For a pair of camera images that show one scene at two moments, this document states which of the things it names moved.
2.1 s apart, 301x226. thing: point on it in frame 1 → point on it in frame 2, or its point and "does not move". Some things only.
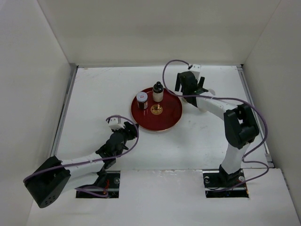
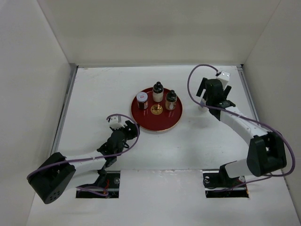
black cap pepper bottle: x=158 y=92 does not move
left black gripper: x=131 y=130 does not move
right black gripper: x=201 y=82 → x=202 y=86
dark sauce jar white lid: x=142 y=98 does not move
